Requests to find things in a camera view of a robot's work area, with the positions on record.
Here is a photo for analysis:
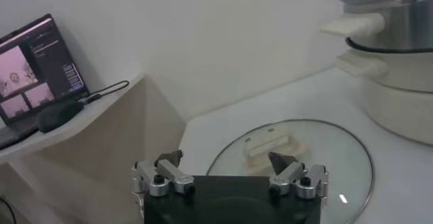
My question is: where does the thin black looped cable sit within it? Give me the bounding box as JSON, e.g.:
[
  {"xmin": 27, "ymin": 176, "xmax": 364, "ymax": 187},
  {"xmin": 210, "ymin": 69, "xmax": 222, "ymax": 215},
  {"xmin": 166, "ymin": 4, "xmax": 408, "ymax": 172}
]
[{"xmin": 79, "ymin": 80, "xmax": 131, "ymax": 105}]

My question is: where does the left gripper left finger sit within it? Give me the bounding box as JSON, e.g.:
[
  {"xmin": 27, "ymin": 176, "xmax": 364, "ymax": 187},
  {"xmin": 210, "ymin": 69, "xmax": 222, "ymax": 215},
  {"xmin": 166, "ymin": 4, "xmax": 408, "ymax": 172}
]
[{"xmin": 130, "ymin": 149, "xmax": 196, "ymax": 198}]

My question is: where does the white side table with mouse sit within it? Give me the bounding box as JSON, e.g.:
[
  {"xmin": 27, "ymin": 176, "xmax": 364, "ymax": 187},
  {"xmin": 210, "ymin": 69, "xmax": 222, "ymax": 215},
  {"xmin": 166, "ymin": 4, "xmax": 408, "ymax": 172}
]
[{"xmin": 0, "ymin": 73, "xmax": 187, "ymax": 224}]

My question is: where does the black computer mouse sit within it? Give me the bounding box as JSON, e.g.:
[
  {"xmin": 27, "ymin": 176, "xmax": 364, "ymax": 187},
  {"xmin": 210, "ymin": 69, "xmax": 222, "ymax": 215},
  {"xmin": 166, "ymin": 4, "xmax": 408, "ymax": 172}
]
[{"xmin": 36, "ymin": 99, "xmax": 85, "ymax": 134}]

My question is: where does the round glass lid cream handle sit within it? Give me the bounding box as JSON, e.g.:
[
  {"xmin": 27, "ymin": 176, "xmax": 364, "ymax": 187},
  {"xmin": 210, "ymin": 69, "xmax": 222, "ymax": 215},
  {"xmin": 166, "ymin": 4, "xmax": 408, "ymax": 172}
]
[{"xmin": 206, "ymin": 119, "xmax": 375, "ymax": 224}]

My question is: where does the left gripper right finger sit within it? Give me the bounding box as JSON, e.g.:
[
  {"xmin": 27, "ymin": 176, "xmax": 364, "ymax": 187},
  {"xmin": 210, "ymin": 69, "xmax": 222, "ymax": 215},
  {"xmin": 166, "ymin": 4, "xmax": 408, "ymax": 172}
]
[{"xmin": 268, "ymin": 151, "xmax": 330, "ymax": 200}]

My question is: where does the black laptop with dark screen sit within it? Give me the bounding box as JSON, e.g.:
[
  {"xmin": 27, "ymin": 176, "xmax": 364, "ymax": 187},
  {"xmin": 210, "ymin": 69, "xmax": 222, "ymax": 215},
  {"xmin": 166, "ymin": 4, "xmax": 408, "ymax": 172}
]
[{"xmin": 0, "ymin": 13, "xmax": 91, "ymax": 150}]

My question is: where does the white electric cooking pot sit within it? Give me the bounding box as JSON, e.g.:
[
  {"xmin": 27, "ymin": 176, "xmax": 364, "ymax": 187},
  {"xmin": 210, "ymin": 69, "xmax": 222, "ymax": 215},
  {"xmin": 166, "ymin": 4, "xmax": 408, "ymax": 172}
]
[{"xmin": 334, "ymin": 47, "xmax": 433, "ymax": 145}]

